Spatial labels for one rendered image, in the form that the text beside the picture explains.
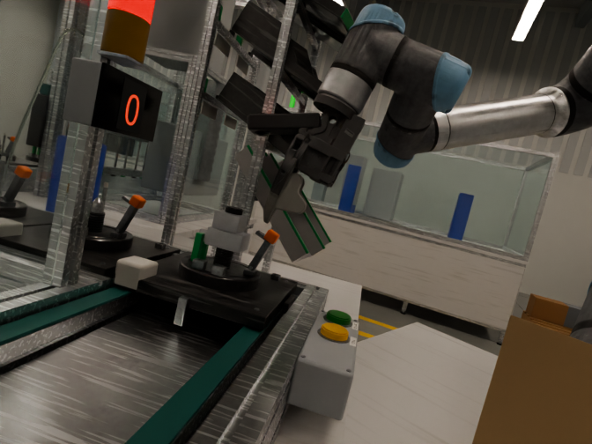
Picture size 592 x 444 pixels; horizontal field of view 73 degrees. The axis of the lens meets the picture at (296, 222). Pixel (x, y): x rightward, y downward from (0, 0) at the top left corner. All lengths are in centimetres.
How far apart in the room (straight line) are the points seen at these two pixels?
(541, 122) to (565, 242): 858
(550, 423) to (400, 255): 403
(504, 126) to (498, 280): 385
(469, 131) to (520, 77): 884
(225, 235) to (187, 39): 144
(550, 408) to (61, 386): 53
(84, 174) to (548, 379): 61
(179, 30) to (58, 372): 172
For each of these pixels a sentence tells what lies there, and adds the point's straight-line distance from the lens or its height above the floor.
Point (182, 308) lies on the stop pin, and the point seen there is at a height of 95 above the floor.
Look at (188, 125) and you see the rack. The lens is 94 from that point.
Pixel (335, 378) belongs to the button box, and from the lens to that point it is 50.
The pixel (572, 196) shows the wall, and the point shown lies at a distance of 944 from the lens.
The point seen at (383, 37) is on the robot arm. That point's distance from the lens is 64.
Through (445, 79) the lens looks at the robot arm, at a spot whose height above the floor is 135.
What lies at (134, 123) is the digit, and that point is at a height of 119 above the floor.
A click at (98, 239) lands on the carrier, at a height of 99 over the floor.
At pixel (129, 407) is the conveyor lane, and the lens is 45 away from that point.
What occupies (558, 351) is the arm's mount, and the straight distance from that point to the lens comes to 56.
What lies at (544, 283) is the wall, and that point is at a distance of 943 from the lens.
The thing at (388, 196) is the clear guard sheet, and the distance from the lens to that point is 457.
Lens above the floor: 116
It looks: 6 degrees down
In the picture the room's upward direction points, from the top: 13 degrees clockwise
